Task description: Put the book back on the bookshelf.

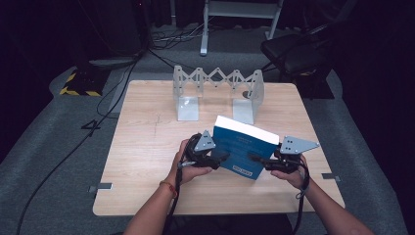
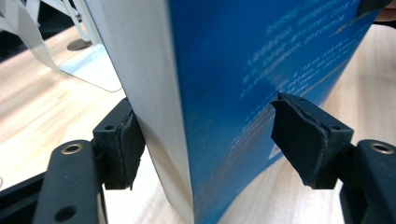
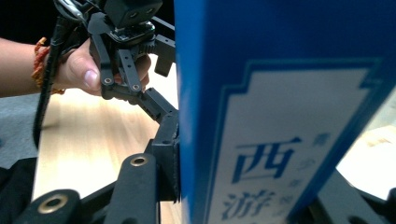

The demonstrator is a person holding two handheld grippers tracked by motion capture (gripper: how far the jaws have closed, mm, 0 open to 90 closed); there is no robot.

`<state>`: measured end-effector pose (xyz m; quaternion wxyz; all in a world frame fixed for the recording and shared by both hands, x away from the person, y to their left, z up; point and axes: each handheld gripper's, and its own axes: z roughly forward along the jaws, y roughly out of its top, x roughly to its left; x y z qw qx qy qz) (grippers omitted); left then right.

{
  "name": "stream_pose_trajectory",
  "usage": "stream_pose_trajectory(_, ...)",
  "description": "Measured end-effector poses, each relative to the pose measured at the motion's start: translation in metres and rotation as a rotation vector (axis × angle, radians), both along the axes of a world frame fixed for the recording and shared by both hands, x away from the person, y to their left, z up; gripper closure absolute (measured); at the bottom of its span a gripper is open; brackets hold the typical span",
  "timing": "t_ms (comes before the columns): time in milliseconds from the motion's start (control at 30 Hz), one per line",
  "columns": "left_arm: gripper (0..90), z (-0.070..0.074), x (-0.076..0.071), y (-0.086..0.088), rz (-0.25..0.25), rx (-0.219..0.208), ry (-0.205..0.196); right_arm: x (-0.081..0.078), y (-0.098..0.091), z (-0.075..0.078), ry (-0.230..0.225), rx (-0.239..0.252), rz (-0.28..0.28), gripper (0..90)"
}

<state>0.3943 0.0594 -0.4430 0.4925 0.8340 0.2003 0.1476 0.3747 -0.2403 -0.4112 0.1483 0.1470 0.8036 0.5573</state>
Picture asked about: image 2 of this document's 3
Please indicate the blue paperback book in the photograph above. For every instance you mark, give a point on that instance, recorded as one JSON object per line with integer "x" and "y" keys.
{"x": 249, "y": 93}

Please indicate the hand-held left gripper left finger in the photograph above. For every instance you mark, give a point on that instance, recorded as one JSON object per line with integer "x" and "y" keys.
{"x": 121, "y": 146}

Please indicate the white expandable book rack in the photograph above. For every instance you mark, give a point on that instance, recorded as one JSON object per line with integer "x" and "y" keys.
{"x": 34, "y": 34}

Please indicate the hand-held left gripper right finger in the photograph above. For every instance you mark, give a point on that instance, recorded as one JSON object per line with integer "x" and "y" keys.
{"x": 308, "y": 140}

